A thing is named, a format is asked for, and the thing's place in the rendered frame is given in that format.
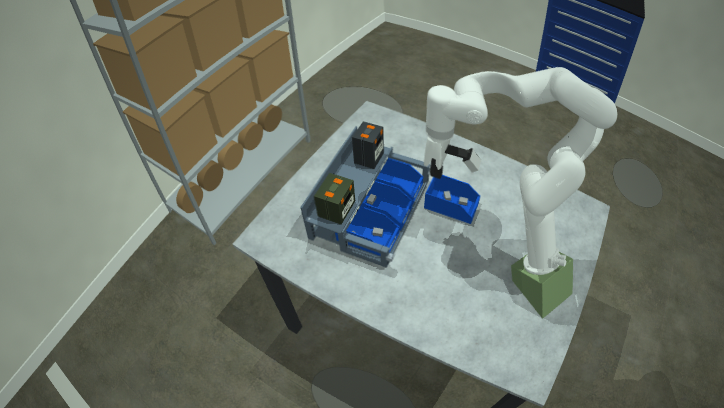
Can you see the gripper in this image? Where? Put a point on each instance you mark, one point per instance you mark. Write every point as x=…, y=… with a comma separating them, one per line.
x=435, y=153

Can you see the blue bin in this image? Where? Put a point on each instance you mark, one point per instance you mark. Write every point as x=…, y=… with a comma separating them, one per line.
x=363, y=223
x=451, y=208
x=390, y=201
x=401, y=173

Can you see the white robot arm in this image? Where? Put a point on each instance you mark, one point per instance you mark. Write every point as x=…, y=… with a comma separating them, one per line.
x=541, y=196

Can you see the dark grey shelf rack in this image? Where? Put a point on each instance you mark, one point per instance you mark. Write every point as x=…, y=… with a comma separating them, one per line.
x=343, y=165

